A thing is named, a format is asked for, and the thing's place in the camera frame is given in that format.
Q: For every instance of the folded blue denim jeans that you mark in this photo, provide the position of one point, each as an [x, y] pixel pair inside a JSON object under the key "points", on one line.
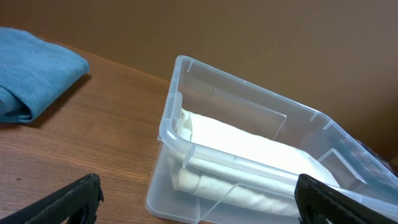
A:
{"points": [[34, 73]]}

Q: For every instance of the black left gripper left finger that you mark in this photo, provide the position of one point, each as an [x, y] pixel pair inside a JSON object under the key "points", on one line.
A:
{"points": [[75, 203]]}

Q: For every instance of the cream cloth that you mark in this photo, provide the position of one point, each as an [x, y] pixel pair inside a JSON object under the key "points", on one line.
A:
{"points": [[219, 183]]}

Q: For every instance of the clear plastic storage bin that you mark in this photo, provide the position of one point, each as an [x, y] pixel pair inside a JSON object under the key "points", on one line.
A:
{"points": [[205, 90]]}

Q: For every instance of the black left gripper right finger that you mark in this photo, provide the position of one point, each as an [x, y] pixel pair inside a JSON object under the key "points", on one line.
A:
{"points": [[320, 204]]}

